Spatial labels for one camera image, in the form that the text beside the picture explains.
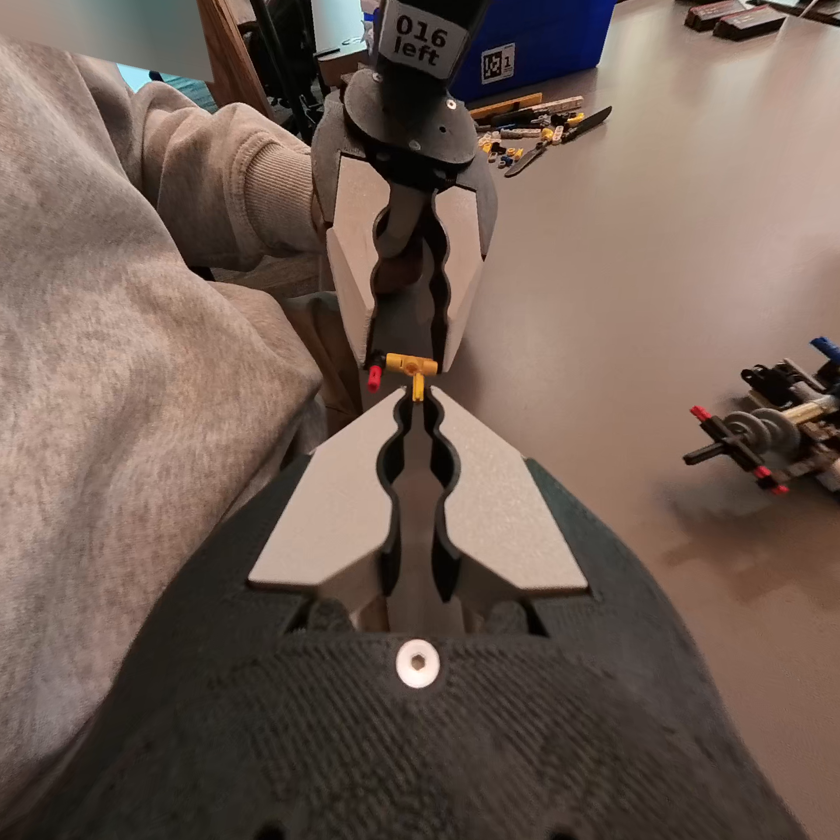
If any yellow lego cross connector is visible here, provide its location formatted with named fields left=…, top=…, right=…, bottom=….
left=385, top=352, right=440, bottom=402

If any blue plastic bin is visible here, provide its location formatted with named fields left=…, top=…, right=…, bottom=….
left=449, top=0, right=619, bottom=103

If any person's left forearm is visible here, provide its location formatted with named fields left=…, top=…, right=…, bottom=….
left=134, top=82, right=329, bottom=270

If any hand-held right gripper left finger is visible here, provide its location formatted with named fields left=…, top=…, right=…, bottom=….
left=247, top=387, right=408, bottom=614

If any partly built lego model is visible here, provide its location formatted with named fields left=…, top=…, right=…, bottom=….
left=682, top=337, right=840, bottom=497

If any person's left hand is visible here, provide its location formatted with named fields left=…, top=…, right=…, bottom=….
left=374, top=246, right=424, bottom=294

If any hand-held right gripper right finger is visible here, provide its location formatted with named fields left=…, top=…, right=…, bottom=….
left=420, top=387, right=589, bottom=605

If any black tripod stand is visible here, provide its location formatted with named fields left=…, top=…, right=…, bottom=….
left=248, top=0, right=332, bottom=142

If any dark brown box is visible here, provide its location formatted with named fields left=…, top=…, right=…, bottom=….
left=684, top=0, right=750, bottom=31
left=712, top=8, right=788, bottom=42

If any person in grey hoodie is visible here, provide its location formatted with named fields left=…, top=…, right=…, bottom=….
left=0, top=39, right=329, bottom=840

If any pile of loose lego pieces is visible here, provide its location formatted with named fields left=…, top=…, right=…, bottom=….
left=469, top=92, right=615, bottom=179

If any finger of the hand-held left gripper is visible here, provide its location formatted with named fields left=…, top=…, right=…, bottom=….
left=428, top=187, right=488, bottom=372
left=325, top=157, right=396, bottom=368

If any wooden door frame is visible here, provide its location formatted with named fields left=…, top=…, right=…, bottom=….
left=197, top=0, right=277, bottom=120

